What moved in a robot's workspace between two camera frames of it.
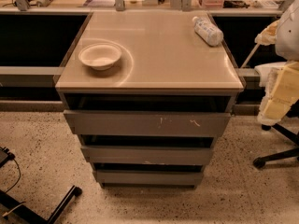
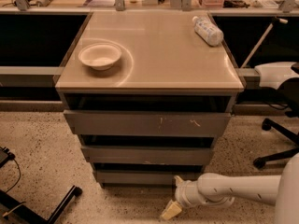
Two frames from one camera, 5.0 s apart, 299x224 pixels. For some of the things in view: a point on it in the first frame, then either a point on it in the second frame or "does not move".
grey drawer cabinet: [149, 93] does not move
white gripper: [288, 36] → [183, 195]
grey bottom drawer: [149, 177] does not move
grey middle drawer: [148, 155] does not move
